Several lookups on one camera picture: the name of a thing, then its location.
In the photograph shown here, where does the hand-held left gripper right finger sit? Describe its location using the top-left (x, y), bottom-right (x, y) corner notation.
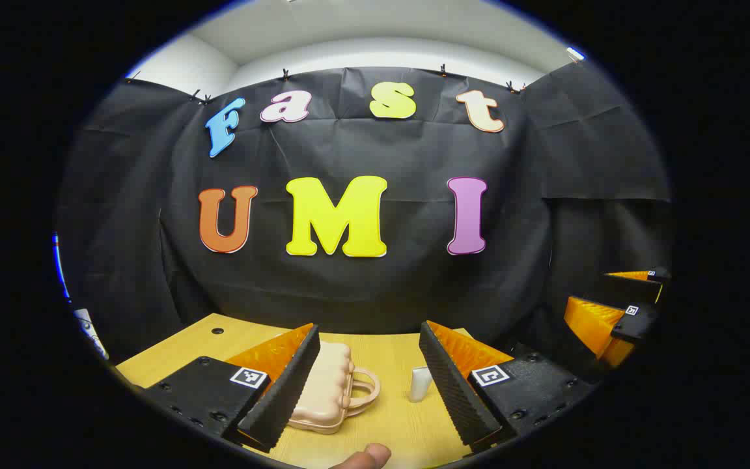
top-left (419, 320), bottom-right (598, 455)

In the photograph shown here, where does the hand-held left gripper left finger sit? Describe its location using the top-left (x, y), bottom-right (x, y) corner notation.
top-left (133, 323), bottom-right (321, 454)

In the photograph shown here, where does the small beige suitcase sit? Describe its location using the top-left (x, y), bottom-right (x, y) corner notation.
top-left (287, 341), bottom-right (382, 435)

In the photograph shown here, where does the white squeeze tube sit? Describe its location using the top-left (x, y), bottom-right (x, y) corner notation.
top-left (409, 366), bottom-right (432, 403)

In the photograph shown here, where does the white device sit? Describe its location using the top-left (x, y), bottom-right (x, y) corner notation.
top-left (74, 308), bottom-right (111, 360)

